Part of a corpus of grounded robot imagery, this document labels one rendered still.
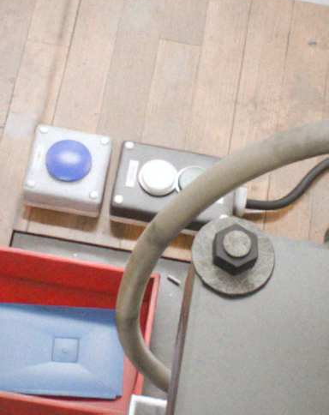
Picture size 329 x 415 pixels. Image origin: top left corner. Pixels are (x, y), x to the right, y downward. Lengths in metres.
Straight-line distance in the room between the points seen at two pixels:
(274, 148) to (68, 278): 0.62
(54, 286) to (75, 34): 0.26
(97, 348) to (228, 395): 0.64
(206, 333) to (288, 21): 0.83
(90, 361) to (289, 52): 0.36
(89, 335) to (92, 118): 0.21
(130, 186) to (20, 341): 0.16
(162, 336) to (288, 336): 0.65
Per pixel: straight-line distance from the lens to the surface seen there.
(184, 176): 0.95
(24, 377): 0.91
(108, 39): 1.06
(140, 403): 0.66
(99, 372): 0.91
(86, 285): 0.92
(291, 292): 0.29
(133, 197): 0.95
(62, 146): 0.96
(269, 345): 0.29
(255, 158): 0.31
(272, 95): 1.05
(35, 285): 0.94
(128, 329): 0.45
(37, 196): 0.95
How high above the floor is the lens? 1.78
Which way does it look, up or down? 63 degrees down
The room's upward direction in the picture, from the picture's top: 12 degrees clockwise
